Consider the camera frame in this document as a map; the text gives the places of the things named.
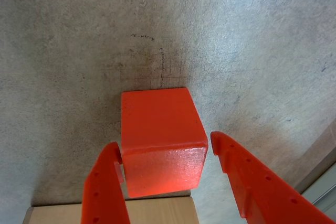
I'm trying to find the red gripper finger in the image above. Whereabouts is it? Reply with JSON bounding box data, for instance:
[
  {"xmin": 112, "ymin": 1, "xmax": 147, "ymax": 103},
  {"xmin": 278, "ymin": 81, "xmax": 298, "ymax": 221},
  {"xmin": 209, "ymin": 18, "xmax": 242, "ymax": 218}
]
[
  {"xmin": 80, "ymin": 141, "xmax": 131, "ymax": 224},
  {"xmin": 209, "ymin": 131, "xmax": 336, "ymax": 224}
]

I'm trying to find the red cube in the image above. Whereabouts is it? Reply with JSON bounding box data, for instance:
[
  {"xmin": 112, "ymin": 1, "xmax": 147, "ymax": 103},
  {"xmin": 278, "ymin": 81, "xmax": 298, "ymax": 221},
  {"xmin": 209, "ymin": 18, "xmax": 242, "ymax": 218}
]
[{"xmin": 120, "ymin": 87, "xmax": 209, "ymax": 198}]

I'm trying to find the wooden shape sorter box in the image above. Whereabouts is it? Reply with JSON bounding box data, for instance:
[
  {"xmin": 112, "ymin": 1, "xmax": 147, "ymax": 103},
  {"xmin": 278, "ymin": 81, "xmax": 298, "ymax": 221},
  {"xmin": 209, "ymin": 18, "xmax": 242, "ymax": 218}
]
[{"xmin": 23, "ymin": 196, "xmax": 200, "ymax": 224}]

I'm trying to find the aluminium profile rail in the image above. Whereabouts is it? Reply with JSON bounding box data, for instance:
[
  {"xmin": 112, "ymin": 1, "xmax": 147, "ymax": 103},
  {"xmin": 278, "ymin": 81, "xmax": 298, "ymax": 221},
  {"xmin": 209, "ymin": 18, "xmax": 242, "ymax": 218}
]
[{"xmin": 301, "ymin": 162, "xmax": 336, "ymax": 213}]

